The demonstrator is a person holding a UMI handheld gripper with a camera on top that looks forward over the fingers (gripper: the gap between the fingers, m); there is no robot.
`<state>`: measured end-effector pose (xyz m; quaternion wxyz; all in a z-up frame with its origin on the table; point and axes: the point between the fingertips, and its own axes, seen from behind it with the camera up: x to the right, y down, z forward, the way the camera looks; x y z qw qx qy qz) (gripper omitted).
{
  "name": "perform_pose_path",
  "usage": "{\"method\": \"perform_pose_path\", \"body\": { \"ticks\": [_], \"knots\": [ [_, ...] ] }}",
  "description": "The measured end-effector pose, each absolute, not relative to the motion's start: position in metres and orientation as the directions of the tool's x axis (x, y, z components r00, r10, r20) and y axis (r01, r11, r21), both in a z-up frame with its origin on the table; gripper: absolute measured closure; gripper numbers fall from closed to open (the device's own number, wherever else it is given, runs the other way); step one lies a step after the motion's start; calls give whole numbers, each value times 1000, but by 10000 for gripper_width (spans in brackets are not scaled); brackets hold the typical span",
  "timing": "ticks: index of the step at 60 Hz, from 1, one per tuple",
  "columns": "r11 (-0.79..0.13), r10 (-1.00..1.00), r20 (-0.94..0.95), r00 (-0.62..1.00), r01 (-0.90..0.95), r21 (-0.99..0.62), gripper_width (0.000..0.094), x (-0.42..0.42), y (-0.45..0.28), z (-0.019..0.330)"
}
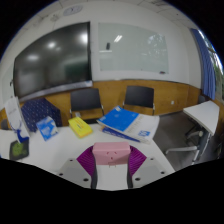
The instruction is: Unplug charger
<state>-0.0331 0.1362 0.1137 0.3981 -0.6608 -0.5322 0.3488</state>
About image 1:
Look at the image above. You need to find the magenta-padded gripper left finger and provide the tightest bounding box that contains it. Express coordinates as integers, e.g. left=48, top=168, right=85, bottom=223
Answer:
left=55, top=144, right=99, bottom=190

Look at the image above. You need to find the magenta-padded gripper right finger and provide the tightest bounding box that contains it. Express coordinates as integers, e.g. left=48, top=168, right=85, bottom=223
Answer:
left=125, top=144, right=176, bottom=190

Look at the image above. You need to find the pink charger block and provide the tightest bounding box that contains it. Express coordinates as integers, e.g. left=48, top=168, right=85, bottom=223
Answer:
left=92, top=141, right=132, bottom=168

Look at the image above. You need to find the yellow box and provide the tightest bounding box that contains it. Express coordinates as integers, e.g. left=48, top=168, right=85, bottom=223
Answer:
left=67, top=116, right=94, bottom=139

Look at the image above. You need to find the blue-cover book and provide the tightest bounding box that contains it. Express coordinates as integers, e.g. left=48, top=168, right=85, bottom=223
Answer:
left=96, top=105, right=140, bottom=134

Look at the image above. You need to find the blue tissue box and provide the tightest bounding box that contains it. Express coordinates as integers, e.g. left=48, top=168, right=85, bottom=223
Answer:
left=35, top=115, right=59, bottom=142

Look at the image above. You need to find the black chair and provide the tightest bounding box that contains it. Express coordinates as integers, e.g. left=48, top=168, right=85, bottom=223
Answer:
left=69, top=87, right=105, bottom=123
left=122, top=85, right=156, bottom=116
left=0, top=118, right=10, bottom=131

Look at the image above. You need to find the black mouse pad green print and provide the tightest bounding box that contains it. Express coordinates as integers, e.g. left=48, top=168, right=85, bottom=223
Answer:
left=8, top=137, right=30, bottom=161

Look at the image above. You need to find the dark blue dotted box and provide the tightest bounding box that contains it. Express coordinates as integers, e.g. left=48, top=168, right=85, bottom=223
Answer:
left=20, top=97, right=64, bottom=133

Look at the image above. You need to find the white side table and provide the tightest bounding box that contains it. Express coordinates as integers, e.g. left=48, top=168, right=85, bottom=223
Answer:
left=164, top=100, right=221, bottom=164

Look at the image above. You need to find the glass whiteboard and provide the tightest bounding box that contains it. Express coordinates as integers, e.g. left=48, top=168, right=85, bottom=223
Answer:
left=97, top=21, right=170, bottom=75

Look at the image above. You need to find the blue curtain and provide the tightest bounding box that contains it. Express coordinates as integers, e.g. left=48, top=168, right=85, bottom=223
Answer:
left=189, top=27, right=217, bottom=101

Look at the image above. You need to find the large black wall display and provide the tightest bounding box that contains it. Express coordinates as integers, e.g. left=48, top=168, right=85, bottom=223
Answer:
left=12, top=21, right=93, bottom=100

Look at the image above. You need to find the small white wall board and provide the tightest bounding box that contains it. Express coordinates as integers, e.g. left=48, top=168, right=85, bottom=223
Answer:
left=1, top=63, right=15, bottom=101

